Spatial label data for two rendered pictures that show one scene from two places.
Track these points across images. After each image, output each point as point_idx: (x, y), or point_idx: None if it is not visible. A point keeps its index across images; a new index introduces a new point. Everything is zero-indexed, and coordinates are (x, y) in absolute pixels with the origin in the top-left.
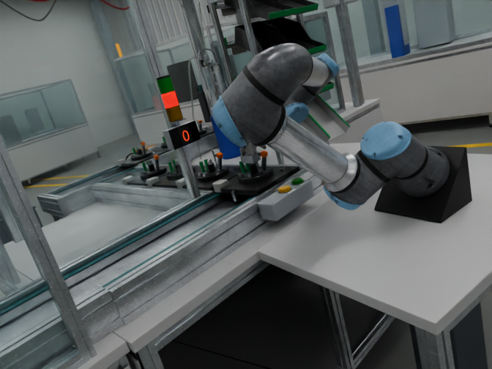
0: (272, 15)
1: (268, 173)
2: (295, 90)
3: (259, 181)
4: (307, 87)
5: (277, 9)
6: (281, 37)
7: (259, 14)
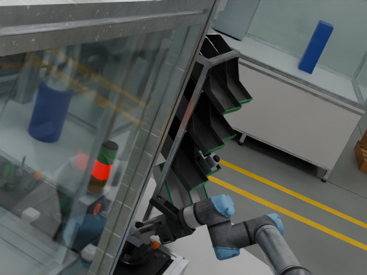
0: (226, 112)
1: (146, 261)
2: (240, 237)
3: (136, 269)
4: (252, 240)
5: (222, 90)
6: (207, 113)
7: (213, 100)
